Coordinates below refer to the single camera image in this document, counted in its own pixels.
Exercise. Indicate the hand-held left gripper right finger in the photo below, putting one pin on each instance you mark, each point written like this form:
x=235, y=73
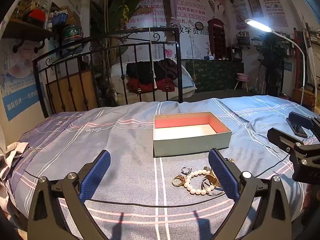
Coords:
x=222, y=177

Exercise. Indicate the black iron bed frame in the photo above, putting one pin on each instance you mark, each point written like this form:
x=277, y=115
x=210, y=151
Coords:
x=179, y=62

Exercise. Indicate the red phone booth cabinet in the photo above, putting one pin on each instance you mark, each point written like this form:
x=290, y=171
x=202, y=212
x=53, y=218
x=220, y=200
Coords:
x=217, y=40

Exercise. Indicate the pale green box pink inside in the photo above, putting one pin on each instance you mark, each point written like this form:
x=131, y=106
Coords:
x=190, y=145

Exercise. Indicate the large printed wall poster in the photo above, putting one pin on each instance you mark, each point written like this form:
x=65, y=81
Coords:
x=195, y=5

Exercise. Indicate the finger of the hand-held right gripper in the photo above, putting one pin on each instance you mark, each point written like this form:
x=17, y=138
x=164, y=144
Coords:
x=282, y=140
x=298, y=127

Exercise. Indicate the wooden wall shelf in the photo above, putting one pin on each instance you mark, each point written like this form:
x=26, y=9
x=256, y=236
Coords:
x=25, y=31

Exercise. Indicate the pink stool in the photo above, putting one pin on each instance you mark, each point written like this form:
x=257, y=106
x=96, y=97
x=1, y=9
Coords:
x=242, y=77

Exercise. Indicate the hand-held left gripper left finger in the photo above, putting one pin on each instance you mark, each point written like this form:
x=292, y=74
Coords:
x=96, y=177

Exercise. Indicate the white cushioned hanging chair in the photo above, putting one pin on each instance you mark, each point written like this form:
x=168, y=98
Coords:
x=186, y=80

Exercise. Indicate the white portrait wall poster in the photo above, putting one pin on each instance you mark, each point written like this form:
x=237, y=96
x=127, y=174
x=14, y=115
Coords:
x=271, y=2

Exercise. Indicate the white hanging tassel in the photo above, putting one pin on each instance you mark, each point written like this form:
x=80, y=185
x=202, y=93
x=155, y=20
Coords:
x=153, y=65

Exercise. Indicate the red clothes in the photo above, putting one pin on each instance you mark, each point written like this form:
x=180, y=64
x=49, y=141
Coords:
x=145, y=86

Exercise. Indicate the white floor lamp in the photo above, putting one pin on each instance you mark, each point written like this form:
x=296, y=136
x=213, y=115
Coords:
x=258, y=26

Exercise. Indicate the blue and white wall poster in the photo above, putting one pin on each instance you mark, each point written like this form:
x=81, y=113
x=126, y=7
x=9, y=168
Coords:
x=17, y=102

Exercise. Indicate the red box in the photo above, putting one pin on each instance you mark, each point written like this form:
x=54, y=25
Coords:
x=37, y=16

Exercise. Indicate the black clothes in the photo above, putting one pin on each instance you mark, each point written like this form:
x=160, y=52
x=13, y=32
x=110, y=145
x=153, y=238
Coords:
x=142, y=71

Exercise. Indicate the dark potted tree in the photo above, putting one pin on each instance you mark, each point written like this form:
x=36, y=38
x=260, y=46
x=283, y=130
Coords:
x=272, y=67

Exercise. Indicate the pink portrait wall poster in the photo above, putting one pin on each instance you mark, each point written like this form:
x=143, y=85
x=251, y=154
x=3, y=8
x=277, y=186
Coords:
x=237, y=7

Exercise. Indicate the blue grey striped blanket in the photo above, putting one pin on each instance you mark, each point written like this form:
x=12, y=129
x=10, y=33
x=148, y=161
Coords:
x=120, y=145

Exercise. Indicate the green tin can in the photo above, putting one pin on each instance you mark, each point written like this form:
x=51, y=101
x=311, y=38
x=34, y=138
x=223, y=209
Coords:
x=72, y=36

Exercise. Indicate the clear plastic containers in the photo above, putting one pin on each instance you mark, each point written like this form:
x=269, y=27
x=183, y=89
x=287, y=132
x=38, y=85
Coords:
x=32, y=1

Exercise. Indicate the wicker basket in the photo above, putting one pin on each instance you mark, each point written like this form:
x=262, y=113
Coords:
x=300, y=97

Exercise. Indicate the green patterned counter cloth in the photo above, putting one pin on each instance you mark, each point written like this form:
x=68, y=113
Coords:
x=215, y=76

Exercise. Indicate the blue carton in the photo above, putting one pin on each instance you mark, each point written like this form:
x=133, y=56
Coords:
x=58, y=20

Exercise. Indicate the beige cloth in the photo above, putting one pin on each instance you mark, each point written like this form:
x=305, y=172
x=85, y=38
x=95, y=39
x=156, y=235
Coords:
x=10, y=160

